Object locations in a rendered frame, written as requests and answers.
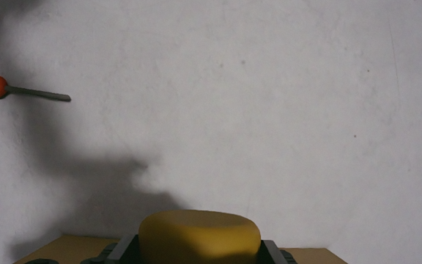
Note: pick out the tan wooden door panel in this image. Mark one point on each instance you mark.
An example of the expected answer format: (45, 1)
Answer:
(70, 249)

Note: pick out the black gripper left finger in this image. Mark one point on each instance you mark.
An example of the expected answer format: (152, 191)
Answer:
(124, 252)

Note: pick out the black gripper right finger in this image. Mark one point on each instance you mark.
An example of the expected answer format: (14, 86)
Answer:
(270, 254)

